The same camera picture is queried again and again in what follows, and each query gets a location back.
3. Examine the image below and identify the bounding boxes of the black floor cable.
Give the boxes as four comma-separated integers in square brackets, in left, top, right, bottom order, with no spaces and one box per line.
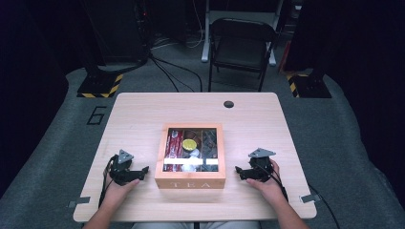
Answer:
[149,56,180,94]
[149,53,203,94]

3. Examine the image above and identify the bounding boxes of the grey tape strip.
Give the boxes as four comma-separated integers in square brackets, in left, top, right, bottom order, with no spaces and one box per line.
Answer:
[300,194,322,204]
[67,196,92,208]

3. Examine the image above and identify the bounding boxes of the white cable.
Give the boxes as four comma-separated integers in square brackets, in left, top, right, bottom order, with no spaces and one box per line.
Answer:
[185,0,205,50]

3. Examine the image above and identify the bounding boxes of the left hand-held gripper cable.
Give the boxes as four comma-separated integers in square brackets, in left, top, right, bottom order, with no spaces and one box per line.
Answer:
[98,155,117,208]

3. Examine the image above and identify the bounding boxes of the red packet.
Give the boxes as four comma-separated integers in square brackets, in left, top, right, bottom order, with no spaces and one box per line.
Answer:
[171,128,184,173]
[163,133,175,173]

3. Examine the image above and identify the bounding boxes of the person's left hand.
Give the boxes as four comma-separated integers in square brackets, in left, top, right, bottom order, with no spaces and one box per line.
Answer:
[103,174,141,204]

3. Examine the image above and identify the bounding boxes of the dark tea bags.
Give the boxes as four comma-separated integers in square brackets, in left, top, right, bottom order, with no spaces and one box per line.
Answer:
[202,128,220,173]

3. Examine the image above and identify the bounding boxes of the white desk frame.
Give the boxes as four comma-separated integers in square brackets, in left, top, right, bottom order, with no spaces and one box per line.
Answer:
[201,0,277,67]

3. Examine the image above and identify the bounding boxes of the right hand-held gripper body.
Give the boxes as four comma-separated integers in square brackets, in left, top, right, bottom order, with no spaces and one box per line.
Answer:
[247,147,277,183]

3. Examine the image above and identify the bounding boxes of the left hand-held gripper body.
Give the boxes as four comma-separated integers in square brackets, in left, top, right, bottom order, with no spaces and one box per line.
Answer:
[108,149,141,187]

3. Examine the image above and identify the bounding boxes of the black folding chair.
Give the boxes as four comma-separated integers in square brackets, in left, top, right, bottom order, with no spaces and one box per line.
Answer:
[208,17,280,94]

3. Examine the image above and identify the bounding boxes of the striped black stand base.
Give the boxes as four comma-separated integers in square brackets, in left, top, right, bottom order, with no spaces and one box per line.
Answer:
[286,72,332,99]
[76,65,124,99]

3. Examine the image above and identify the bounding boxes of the person's right hand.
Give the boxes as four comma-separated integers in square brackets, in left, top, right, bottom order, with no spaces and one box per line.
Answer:
[246,158,288,204]

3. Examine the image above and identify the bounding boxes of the right hand-held gripper cable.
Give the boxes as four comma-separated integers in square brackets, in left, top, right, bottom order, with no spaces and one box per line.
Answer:
[257,163,340,229]

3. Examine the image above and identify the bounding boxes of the wooden tea box glass lid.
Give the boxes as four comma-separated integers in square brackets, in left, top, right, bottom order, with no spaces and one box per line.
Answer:
[155,123,227,190]

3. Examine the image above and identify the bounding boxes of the hand-held gripper cable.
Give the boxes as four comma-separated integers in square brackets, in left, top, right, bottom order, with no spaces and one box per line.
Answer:
[98,155,117,208]
[257,163,340,229]

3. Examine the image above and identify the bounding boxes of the brown capsule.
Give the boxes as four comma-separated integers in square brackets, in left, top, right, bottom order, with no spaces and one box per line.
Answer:
[184,130,201,141]

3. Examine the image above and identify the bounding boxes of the gold capsule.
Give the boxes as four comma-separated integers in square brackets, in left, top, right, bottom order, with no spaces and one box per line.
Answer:
[181,138,198,152]

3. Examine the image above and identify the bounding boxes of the black cabinet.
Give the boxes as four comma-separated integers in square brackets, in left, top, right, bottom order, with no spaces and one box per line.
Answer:
[79,0,151,66]

